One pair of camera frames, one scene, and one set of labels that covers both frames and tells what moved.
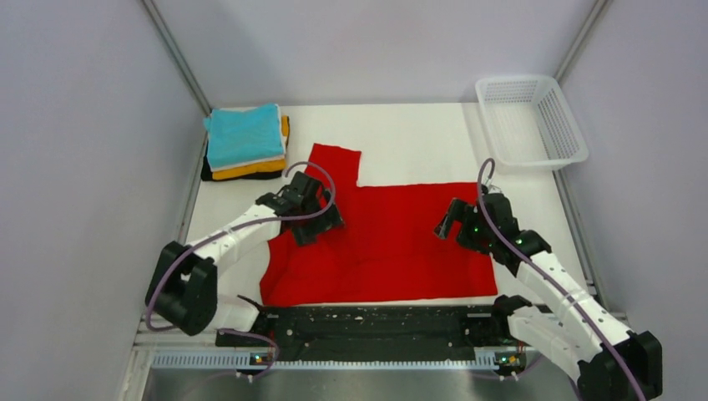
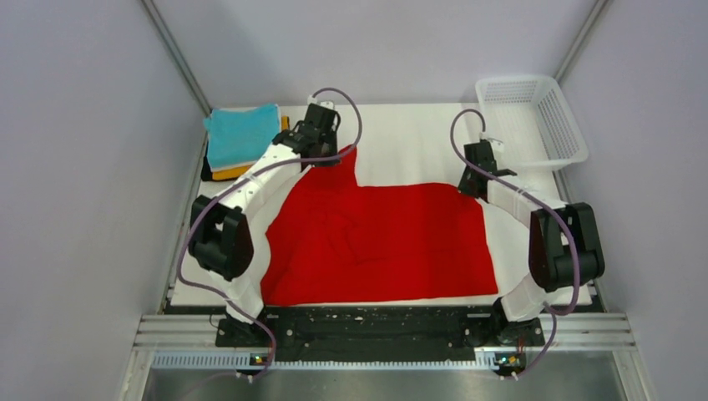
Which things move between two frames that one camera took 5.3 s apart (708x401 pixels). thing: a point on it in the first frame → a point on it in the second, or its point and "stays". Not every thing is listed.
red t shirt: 386,248 stays
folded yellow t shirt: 275,164 stays
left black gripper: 327,220 → 333,136
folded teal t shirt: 235,136 stays
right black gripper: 461,211 → 462,185
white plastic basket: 528,124 stays
